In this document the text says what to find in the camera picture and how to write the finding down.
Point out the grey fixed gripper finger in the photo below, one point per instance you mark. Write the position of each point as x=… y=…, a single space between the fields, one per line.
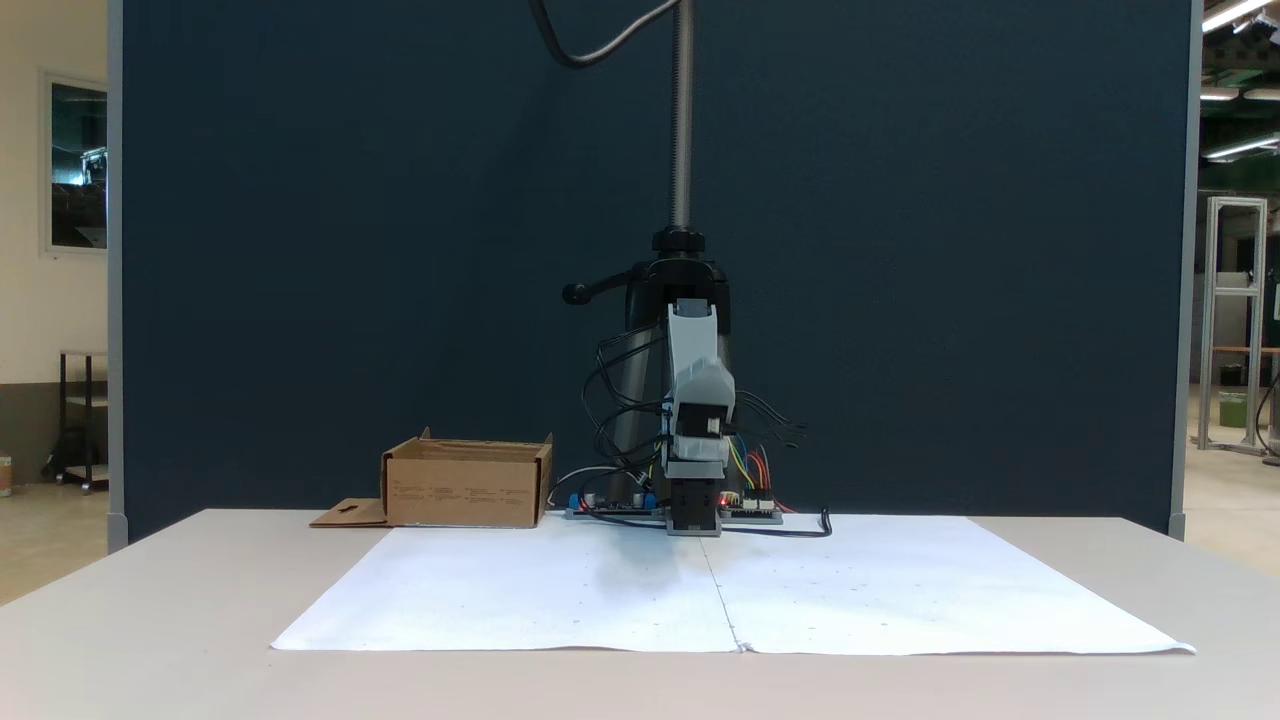
x=708 y=385

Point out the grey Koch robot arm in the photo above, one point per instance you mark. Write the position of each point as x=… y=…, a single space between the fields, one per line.
x=692 y=335

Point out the green bin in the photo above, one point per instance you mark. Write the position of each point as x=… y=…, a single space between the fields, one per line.
x=1232 y=410

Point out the dark blue circuit board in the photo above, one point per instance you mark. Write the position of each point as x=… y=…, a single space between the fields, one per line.
x=610 y=508

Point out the white paper sheet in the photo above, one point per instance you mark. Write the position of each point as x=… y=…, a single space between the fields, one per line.
x=850 y=590

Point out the brown cardboard box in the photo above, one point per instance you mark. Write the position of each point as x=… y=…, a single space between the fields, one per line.
x=465 y=490

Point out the dark blue partition panel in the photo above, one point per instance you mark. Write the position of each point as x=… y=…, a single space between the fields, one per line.
x=300 y=200

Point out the ceiling strip light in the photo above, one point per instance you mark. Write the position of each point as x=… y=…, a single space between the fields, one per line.
x=1240 y=148
x=1235 y=12

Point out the black shelf cart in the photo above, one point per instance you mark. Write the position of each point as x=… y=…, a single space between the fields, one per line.
x=62 y=420

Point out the black camera tripod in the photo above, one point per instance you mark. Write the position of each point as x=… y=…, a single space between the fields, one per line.
x=682 y=120

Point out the aluminium profile frame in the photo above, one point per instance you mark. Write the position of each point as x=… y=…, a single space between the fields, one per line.
x=1212 y=320

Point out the framed wall window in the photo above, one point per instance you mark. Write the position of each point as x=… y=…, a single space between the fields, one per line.
x=78 y=160

